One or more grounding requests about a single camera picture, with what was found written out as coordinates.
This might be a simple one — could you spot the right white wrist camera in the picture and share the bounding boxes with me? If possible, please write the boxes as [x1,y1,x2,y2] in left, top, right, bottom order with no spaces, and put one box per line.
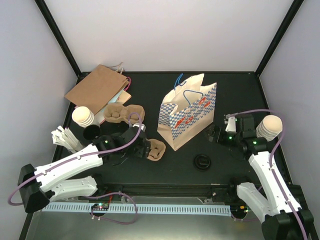
[224,114,236,133]

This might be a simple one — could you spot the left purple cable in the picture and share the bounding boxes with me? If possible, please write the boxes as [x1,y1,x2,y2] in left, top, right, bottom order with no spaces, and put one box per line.
[7,111,145,225]

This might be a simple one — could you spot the left stack of paper cups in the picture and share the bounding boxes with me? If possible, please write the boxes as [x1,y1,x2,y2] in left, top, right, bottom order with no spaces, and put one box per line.
[71,106,95,128]

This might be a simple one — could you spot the right stack of paper cups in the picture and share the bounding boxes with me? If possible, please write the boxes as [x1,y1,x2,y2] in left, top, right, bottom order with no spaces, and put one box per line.
[256,115,283,142]

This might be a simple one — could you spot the brown pulp cup carrier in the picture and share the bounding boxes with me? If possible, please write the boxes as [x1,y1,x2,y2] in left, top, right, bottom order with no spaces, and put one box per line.
[146,138,166,162]

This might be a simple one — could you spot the blue checkered paper bag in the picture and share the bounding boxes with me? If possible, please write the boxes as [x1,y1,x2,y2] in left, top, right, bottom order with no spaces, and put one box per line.
[157,73,217,151]

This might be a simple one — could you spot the light blue cable duct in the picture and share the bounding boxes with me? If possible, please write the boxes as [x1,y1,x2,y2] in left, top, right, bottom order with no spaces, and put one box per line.
[42,202,232,217]

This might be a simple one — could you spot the brown kraft paper bag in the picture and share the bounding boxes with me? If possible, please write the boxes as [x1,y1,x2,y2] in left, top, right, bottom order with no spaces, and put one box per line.
[65,64,129,114]

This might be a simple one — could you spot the stack of paper cups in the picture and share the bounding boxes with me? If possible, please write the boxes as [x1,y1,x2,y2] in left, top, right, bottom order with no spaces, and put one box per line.
[256,115,283,142]
[71,106,95,128]

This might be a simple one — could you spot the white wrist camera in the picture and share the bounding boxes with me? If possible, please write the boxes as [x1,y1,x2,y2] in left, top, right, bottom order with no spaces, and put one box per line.
[133,122,146,132]
[224,114,236,133]

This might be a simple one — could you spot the pink and blue paper bags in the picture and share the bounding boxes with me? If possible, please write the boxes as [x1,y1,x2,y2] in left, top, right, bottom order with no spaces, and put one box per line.
[95,77,132,125]

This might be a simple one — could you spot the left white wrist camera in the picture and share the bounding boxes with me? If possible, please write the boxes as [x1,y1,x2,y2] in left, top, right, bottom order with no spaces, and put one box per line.
[133,122,146,132]

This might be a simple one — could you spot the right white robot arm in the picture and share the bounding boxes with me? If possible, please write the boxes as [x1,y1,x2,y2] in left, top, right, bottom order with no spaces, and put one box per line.
[206,110,314,240]

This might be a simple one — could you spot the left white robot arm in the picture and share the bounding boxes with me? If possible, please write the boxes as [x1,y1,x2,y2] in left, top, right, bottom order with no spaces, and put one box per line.
[17,123,151,213]

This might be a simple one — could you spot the remaining pulp cup carriers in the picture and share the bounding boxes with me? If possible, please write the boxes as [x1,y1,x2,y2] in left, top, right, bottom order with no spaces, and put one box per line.
[103,103,145,124]

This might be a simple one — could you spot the small circuit board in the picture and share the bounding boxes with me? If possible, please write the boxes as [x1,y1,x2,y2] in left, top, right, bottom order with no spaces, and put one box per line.
[91,203,109,211]

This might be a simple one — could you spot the black plastic cup lid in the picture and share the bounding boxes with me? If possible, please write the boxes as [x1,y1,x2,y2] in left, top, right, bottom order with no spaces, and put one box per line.
[193,154,212,172]

